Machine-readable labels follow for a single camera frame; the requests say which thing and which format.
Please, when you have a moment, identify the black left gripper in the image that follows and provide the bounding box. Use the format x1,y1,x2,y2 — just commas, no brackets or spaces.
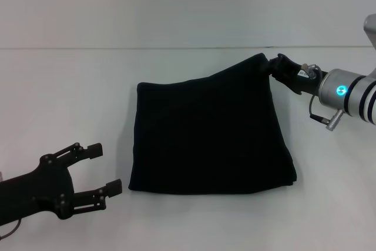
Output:
0,142,123,221

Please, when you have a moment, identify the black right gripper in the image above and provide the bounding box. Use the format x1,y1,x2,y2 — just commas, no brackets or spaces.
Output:
262,53,329,96

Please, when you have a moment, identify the black shirt with FREE print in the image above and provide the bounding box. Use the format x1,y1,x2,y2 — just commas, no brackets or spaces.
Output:
128,52,298,196

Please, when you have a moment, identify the right gripper cable with connector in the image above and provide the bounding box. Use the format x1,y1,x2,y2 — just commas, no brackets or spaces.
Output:
301,62,345,131

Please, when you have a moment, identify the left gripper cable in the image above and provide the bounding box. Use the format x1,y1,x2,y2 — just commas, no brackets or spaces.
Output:
0,217,22,239

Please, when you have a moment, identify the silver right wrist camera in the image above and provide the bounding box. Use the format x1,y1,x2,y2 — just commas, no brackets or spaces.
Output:
363,13,376,51

